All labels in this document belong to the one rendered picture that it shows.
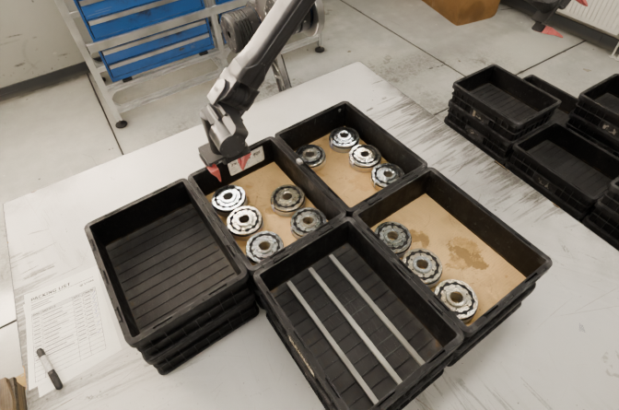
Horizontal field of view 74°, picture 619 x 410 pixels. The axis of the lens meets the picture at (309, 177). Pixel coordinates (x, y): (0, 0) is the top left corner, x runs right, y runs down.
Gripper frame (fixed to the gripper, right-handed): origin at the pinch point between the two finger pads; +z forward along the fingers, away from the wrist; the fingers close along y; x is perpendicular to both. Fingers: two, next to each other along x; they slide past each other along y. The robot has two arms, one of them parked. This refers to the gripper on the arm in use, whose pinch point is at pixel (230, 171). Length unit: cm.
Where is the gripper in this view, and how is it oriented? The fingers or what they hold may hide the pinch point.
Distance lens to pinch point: 104.2
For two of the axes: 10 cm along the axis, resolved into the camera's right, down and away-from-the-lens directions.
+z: 0.5, 6.5, 7.5
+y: 8.2, -4.5, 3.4
